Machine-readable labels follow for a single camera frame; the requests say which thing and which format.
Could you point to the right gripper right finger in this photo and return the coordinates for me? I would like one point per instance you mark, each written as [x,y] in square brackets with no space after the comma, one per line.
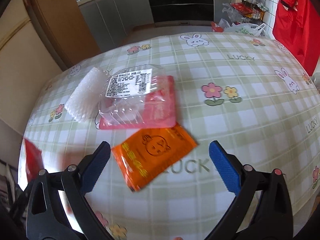
[272,219]

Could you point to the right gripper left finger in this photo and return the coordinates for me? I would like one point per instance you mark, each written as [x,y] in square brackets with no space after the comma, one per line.
[46,218]

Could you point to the red gold tissue pack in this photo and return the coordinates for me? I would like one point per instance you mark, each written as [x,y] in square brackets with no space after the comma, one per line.
[34,162]

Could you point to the orange snack packet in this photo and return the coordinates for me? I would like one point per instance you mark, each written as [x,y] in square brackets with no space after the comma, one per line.
[149,152]

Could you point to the white foam net sleeve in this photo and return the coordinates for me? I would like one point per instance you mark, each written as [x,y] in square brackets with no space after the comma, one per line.
[83,101]

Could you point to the clear plastic clamshell tray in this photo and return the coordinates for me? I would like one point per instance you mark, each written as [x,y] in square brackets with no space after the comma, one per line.
[136,98]

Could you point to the grey kitchen base cabinets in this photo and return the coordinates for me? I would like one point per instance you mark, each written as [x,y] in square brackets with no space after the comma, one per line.
[112,21]

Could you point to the cream refrigerator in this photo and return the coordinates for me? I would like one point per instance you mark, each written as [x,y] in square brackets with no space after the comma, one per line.
[26,66]

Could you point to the white shopping bag on floor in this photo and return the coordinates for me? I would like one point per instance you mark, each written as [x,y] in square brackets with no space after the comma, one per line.
[247,29]

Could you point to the red apron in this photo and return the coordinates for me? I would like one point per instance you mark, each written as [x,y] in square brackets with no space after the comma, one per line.
[297,28]

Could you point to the black oven stove unit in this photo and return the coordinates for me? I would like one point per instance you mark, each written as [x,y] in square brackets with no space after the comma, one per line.
[182,10]

